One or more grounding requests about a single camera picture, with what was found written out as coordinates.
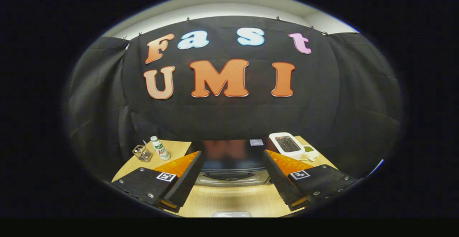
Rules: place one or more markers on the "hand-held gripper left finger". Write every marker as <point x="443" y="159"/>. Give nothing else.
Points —
<point x="186" y="183"/>

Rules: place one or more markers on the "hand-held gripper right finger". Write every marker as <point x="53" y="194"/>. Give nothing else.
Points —
<point x="278" y="183"/>

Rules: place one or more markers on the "black toaster oven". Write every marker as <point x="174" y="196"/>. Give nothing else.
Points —
<point x="229" y="158"/>

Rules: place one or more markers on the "white pop-up toaster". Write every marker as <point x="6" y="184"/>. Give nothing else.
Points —
<point x="274" y="139"/>

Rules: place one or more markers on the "white green-label drink bottle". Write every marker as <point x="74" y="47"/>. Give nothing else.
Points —
<point x="160" y="149"/>

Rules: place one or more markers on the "small white dish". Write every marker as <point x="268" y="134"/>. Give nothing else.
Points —
<point x="311" y="153"/>

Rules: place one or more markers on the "clear glass dish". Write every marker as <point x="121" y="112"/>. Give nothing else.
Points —
<point x="231" y="214"/>

